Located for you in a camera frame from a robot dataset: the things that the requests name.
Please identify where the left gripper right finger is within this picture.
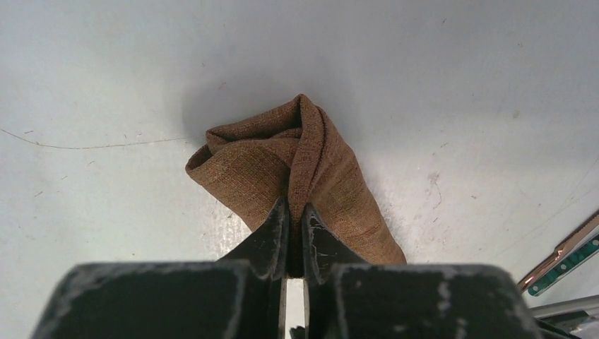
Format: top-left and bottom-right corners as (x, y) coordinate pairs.
(302, 206), (542, 338)

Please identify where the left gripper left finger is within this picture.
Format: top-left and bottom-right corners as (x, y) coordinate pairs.
(33, 198), (290, 338)

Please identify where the brown cloth napkin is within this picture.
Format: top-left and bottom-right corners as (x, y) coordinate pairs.
(185, 94), (406, 278)

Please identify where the silver fork green handle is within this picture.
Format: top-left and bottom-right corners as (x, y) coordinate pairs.
(526, 234), (598, 297)

